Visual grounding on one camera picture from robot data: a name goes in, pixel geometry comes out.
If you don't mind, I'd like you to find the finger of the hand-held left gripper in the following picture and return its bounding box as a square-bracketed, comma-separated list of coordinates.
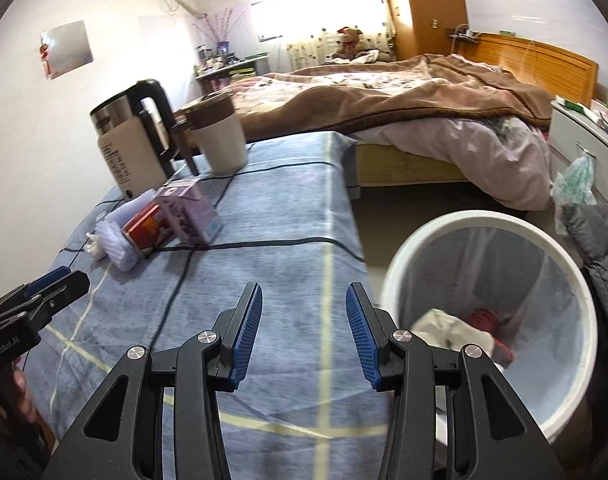
[0, 266, 72, 318]
[14, 271, 90, 333]

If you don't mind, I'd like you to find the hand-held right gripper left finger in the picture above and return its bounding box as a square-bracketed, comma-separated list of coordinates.
[41, 282, 263, 480]

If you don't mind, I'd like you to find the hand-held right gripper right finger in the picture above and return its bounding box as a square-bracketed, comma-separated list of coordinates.
[345, 282, 545, 480]

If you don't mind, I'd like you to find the white tissue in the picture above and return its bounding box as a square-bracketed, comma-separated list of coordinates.
[411, 308, 495, 356]
[84, 232, 109, 261]

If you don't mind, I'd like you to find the white foam net sleeve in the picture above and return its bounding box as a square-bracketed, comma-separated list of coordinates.
[94, 205, 149, 272]

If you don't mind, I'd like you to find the red drink can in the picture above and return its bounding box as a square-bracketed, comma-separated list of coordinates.
[121, 202, 172, 256]
[466, 308, 515, 366]

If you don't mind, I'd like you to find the purple drink carton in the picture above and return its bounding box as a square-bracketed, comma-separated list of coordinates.
[154, 179, 222, 246]

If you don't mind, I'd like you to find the white round waste bin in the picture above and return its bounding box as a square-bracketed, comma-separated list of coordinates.
[379, 211, 599, 443]

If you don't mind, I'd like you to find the person's left hand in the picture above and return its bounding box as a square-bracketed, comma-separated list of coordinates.
[14, 370, 37, 426]

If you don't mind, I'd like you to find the blue checked tablecloth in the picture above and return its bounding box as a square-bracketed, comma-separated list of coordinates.
[21, 131, 399, 480]

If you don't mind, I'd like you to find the white electric kettle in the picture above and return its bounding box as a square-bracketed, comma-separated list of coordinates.
[88, 79, 185, 198]

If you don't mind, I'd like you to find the translucent bin liner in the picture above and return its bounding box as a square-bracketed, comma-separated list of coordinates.
[394, 227, 582, 411]

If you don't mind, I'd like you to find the grey and white mug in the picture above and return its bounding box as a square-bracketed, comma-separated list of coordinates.
[176, 91, 249, 177]

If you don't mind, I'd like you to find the pink quilt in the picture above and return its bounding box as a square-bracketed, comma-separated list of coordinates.
[354, 117, 555, 211]

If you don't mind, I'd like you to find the brown blanket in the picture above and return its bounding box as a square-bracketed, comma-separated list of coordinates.
[176, 53, 555, 143]

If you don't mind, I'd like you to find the grey padded jacket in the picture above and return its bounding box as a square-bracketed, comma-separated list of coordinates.
[561, 202, 608, 411]

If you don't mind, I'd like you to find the cluttered desk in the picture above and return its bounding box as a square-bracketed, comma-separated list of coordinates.
[194, 52, 272, 93]

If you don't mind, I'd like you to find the green plastic bag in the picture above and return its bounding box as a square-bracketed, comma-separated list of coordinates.
[554, 155, 597, 206]

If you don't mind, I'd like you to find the white nightstand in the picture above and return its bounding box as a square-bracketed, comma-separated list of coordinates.
[550, 97, 608, 206]

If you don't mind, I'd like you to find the vase with purple branches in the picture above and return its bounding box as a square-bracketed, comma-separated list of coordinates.
[191, 7, 252, 56]

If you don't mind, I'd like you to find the brown teddy bear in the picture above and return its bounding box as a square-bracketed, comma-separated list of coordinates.
[331, 26, 365, 61]

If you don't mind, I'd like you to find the wooden bed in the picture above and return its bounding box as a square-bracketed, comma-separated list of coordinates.
[356, 32, 599, 186]

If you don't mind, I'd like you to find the wooden wardrobe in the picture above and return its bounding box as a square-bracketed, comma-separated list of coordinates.
[379, 0, 465, 61]

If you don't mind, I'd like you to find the silver wall sheet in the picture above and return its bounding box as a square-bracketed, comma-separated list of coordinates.
[40, 21, 94, 80]

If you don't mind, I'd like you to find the small bedside wall shelf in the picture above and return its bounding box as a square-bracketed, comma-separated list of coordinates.
[446, 25, 480, 43]

